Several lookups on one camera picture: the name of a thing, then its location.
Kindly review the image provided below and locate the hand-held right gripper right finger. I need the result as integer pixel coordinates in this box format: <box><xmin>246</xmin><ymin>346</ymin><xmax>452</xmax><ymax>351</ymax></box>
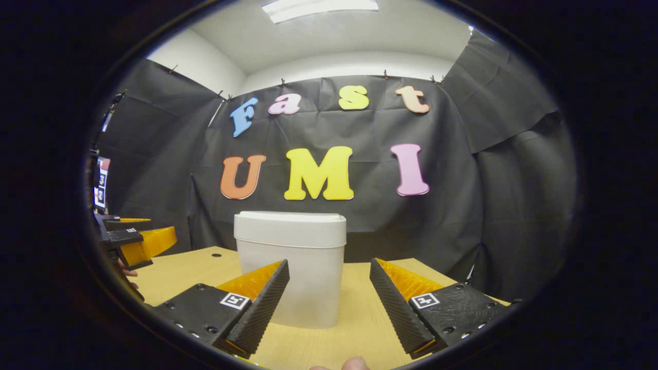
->
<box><xmin>369</xmin><ymin>257</ymin><xmax>515</xmax><ymax>359</ymax></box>

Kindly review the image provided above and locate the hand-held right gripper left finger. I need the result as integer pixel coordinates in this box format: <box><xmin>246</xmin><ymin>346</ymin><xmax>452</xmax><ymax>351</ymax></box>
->
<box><xmin>152</xmin><ymin>258</ymin><xmax>291</xmax><ymax>359</ymax></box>

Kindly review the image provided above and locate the white desktop garbage bin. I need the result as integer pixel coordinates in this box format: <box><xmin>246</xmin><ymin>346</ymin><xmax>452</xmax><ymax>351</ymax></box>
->
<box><xmin>234</xmin><ymin>211</ymin><xmax>348</xmax><ymax>329</ymax></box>

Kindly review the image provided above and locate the wooden desktop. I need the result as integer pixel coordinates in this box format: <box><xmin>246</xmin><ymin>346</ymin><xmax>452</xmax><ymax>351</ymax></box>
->
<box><xmin>131</xmin><ymin>246</ymin><xmax>512</xmax><ymax>370</ymax></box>

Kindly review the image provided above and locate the computer monitor screen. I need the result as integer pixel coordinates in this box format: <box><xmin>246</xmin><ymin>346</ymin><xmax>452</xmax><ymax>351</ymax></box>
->
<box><xmin>94</xmin><ymin>156</ymin><xmax>112</xmax><ymax>209</ymax></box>

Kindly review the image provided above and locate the black backdrop cloth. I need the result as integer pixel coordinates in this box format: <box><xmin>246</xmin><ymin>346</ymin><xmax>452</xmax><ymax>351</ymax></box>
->
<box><xmin>95</xmin><ymin>28</ymin><xmax>579</xmax><ymax>304</ymax></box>

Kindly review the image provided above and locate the grey metal bar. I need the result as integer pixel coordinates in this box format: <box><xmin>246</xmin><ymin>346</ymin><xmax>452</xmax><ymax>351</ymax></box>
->
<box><xmin>101</xmin><ymin>91</ymin><xmax>127</xmax><ymax>133</ymax></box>

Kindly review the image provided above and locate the long ceiling light panel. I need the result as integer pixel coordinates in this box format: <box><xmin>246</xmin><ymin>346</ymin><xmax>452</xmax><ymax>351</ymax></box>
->
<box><xmin>261</xmin><ymin>0</ymin><xmax>380</xmax><ymax>25</ymax></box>

